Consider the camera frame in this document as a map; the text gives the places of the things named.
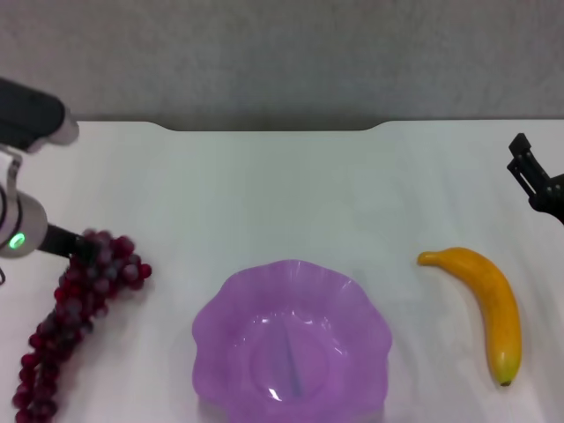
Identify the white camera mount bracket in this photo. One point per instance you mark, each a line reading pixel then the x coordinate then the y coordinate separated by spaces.
pixel 13 172

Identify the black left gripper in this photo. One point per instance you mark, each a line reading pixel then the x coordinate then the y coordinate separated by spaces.
pixel 64 242

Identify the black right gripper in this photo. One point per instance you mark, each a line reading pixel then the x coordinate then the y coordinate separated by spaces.
pixel 553 196

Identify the purple wavy plastic bowl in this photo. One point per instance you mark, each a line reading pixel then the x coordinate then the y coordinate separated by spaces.
pixel 247 317

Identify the yellow banana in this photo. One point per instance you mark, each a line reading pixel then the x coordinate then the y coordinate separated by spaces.
pixel 498 299

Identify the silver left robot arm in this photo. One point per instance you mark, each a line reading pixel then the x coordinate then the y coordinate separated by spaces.
pixel 28 220

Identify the red grape bunch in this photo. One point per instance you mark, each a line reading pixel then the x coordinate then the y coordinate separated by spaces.
pixel 88 291

